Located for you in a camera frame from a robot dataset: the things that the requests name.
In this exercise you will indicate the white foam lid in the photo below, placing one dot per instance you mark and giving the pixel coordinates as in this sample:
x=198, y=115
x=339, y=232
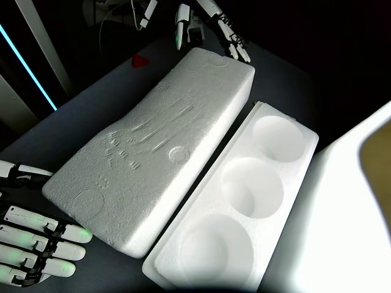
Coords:
x=146, y=152

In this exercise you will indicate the white foam tray with wells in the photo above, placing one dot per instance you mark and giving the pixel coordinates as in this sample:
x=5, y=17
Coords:
x=195, y=274

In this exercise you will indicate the grey table cloth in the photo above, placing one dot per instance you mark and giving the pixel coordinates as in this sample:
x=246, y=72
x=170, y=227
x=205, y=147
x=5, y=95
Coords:
x=91, y=100

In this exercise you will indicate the cyan light strip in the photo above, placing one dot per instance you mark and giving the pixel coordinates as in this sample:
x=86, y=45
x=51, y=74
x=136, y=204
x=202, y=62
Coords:
x=27, y=69

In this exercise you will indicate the red triangle block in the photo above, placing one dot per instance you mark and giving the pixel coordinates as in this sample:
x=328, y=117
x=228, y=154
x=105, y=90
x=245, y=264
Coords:
x=140, y=60

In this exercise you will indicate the large white rounded shell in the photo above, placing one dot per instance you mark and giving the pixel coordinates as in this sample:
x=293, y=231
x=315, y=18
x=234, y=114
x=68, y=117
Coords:
x=330, y=213

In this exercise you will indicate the white vertical post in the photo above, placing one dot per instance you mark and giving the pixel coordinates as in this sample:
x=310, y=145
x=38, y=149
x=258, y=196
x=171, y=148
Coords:
x=46, y=45

